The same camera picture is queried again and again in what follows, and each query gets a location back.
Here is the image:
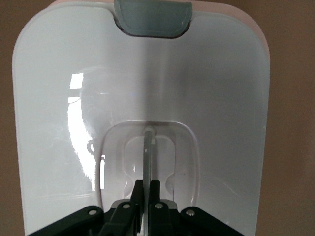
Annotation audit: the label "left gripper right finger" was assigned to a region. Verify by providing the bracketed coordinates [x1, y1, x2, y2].
[148, 179, 173, 236]

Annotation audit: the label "brown table cover sheet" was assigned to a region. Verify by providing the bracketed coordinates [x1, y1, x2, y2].
[0, 0, 315, 236]

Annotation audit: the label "white box lid grey clips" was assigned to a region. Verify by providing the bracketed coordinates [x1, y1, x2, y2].
[11, 0, 271, 236]

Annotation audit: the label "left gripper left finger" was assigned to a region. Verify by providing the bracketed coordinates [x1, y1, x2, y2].
[99, 179, 146, 236]

